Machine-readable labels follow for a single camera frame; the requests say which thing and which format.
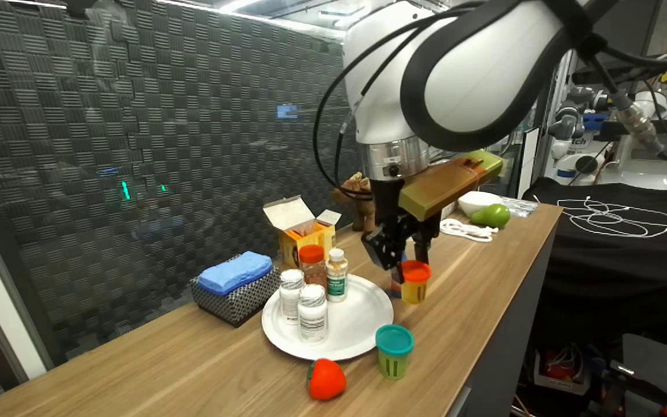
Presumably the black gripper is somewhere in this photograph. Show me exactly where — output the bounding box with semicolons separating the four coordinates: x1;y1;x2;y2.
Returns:
360;177;444;274

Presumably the yellow dough can orange lid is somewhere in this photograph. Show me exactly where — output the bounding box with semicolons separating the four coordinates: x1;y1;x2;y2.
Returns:
399;259;434;307

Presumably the brown spice bottle orange cap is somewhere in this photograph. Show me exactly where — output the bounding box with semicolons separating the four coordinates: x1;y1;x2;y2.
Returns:
296;243;329;289

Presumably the green dough can teal lid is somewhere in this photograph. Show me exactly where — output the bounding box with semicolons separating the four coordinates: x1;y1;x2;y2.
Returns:
373;322;417;382

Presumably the white pill bottle grey label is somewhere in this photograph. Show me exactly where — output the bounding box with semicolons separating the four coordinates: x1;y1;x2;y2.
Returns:
296;282;332;344

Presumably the white paper plate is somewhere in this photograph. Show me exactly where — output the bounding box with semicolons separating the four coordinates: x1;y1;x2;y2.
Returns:
260;271;397;364

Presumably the brown plush moose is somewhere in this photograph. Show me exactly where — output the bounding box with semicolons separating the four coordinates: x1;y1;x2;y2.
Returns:
332;170;381;235

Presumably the white planter with lamp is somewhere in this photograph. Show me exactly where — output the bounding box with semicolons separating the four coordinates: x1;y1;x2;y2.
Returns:
456;189;515;232

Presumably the yellow open carton box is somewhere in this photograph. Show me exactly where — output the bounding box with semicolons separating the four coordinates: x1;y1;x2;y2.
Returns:
261;194;346;269

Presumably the red toy strawberry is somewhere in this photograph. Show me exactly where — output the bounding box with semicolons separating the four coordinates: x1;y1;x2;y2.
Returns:
305;357;351;404

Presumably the blue sponge cloth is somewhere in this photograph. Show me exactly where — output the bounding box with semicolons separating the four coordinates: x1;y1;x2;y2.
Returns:
194;249;275;299

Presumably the grey woven basket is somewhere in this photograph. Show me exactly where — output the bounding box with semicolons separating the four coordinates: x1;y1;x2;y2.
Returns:
191;265;282;326

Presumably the black cloth covered table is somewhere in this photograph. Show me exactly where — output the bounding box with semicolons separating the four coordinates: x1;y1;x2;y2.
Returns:
522;177;667;326

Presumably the white coiled cable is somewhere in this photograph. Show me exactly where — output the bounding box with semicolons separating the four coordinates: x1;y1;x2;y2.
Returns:
439;219;500;243

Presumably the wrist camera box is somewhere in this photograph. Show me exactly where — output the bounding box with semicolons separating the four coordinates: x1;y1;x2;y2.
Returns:
397;148;508;223

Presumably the thin white cable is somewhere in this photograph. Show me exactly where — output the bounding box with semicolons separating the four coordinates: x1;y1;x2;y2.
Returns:
553;194;667;243

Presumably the black cable with metal connector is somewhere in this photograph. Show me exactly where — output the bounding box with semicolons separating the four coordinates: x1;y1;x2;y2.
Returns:
573;30;667;165

